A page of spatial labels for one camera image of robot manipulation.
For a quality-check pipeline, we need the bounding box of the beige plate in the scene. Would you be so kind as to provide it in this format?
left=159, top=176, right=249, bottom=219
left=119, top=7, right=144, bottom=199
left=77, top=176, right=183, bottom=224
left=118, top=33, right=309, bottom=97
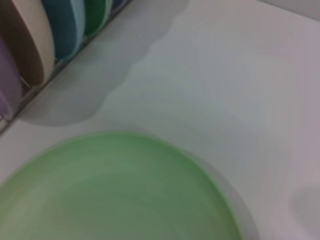
left=0, top=0, right=55, bottom=86

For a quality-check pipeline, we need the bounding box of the light blue plate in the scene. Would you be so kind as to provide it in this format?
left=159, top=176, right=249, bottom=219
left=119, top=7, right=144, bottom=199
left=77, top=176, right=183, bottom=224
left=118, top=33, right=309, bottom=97
left=40, top=0, right=87, bottom=61

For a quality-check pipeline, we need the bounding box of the clear acrylic plate rack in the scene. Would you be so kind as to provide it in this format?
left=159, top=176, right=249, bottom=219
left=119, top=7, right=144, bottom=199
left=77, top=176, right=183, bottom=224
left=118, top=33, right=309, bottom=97
left=0, top=0, right=134, bottom=137

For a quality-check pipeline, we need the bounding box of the purple plate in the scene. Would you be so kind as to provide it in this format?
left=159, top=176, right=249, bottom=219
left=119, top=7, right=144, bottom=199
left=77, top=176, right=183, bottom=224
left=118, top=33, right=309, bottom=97
left=0, top=37, right=25, bottom=121

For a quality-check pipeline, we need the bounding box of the light green plate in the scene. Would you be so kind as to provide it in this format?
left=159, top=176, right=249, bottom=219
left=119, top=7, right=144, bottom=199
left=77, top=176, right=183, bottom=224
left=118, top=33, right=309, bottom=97
left=0, top=130, right=248, bottom=240

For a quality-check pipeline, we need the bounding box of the dark green plate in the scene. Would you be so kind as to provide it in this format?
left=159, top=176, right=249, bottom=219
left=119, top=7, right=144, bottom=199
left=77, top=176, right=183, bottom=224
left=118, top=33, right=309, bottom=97
left=83, top=0, right=114, bottom=37

